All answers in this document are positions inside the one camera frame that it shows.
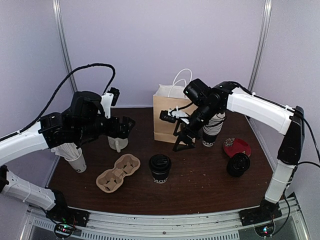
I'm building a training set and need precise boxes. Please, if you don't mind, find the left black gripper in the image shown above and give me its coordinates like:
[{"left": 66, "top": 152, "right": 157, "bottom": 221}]
[{"left": 74, "top": 114, "right": 136, "bottom": 141}]

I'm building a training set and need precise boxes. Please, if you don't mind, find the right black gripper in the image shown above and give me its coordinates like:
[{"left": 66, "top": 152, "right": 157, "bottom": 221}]
[{"left": 172, "top": 102, "right": 220, "bottom": 152}]

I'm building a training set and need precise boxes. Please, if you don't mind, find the clear glass pitcher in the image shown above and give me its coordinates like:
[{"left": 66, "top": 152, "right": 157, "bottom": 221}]
[{"left": 107, "top": 136, "right": 129, "bottom": 153}]

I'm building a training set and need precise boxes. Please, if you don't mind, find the stack of paper cups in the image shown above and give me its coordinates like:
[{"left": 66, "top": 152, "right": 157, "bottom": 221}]
[{"left": 202, "top": 112, "right": 226, "bottom": 147}]

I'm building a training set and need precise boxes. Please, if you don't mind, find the stack of black lids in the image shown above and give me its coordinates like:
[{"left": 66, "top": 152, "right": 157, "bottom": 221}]
[{"left": 226, "top": 152, "right": 251, "bottom": 178}]

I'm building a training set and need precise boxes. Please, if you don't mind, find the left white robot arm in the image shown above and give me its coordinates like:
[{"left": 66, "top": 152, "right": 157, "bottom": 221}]
[{"left": 0, "top": 91, "right": 136, "bottom": 222}]

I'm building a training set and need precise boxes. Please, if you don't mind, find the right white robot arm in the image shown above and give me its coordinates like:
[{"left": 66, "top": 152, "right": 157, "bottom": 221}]
[{"left": 167, "top": 78, "right": 305, "bottom": 221}]

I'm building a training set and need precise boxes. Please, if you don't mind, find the brown paper takeout bag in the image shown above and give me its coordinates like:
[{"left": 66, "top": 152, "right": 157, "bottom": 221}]
[{"left": 153, "top": 68, "right": 197, "bottom": 143}]

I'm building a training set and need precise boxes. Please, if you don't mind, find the red patterned plate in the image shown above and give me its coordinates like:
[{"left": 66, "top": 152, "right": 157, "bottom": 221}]
[{"left": 222, "top": 137, "right": 252, "bottom": 158}]

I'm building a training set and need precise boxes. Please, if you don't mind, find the cardboard cup carrier tray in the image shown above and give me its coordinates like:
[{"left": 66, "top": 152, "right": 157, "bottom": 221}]
[{"left": 95, "top": 153, "right": 141, "bottom": 194}]

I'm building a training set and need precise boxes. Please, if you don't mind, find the white cup holding straws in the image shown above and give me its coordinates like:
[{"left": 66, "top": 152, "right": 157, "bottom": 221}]
[{"left": 65, "top": 148, "right": 87, "bottom": 173}]

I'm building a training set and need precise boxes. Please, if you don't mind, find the bundle of wrapped straws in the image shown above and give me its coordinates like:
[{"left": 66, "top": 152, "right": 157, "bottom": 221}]
[{"left": 50, "top": 143, "right": 82, "bottom": 161}]

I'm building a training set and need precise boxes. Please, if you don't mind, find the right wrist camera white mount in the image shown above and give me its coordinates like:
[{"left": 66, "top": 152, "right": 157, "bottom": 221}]
[{"left": 159, "top": 108, "right": 190, "bottom": 125}]

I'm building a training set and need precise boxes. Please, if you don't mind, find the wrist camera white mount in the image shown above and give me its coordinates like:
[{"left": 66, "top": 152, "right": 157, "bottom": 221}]
[
  {"left": 159, "top": 108, "right": 190, "bottom": 125},
  {"left": 100, "top": 87, "right": 120, "bottom": 119}
]

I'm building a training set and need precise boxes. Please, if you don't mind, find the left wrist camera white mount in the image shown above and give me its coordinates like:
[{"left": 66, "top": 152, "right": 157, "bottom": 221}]
[{"left": 100, "top": 87, "right": 120, "bottom": 119}]

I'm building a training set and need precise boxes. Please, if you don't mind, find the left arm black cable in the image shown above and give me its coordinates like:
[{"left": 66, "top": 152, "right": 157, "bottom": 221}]
[{"left": 0, "top": 63, "right": 116, "bottom": 141}]

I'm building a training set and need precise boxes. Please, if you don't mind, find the aluminium front rail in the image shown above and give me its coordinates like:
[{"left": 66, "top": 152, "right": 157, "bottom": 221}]
[{"left": 18, "top": 197, "right": 311, "bottom": 240}]

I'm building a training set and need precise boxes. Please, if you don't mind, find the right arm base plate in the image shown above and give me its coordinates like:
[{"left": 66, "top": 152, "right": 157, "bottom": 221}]
[{"left": 238, "top": 205, "right": 283, "bottom": 227}]

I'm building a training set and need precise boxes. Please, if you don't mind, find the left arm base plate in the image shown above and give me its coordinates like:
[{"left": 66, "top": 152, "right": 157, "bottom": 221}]
[{"left": 45, "top": 206, "right": 90, "bottom": 227}]

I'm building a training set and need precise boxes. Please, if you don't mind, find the left aluminium corner post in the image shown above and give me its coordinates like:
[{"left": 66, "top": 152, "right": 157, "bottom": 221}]
[{"left": 51, "top": 0, "right": 78, "bottom": 94}]

